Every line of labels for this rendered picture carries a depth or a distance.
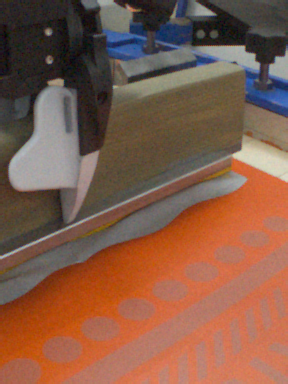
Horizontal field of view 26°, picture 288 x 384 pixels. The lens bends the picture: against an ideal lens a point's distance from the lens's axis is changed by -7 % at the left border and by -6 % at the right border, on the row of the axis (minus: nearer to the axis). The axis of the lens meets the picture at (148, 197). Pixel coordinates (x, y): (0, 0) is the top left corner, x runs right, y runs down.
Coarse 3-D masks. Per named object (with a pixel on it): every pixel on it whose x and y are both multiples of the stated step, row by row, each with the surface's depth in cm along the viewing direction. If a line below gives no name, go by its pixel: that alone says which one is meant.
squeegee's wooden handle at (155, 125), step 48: (144, 96) 42; (192, 96) 45; (240, 96) 49; (0, 144) 35; (144, 144) 43; (192, 144) 47; (240, 144) 52; (0, 192) 36; (48, 192) 39; (96, 192) 42; (0, 240) 37
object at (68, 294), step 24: (48, 288) 39; (72, 288) 40; (96, 288) 40; (0, 312) 37; (24, 312) 37; (48, 312) 37; (72, 312) 37; (0, 336) 35; (24, 336) 35; (0, 360) 33
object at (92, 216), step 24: (192, 168) 47; (216, 168) 48; (120, 192) 43; (144, 192) 43; (168, 192) 45; (96, 216) 41; (120, 216) 42; (24, 240) 38; (48, 240) 38; (0, 264) 36
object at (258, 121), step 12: (120, 60) 71; (60, 84) 68; (120, 84) 73; (252, 108) 60; (264, 108) 59; (252, 120) 60; (264, 120) 59; (276, 120) 58; (252, 132) 61; (264, 132) 60; (276, 132) 59; (276, 144) 59
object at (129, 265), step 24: (240, 168) 55; (240, 192) 51; (264, 192) 51; (192, 216) 48; (216, 216) 48; (240, 216) 48; (144, 240) 45; (168, 240) 45; (192, 240) 45; (216, 240) 45; (96, 264) 42; (120, 264) 42; (144, 264) 42; (168, 264) 42; (120, 288) 40
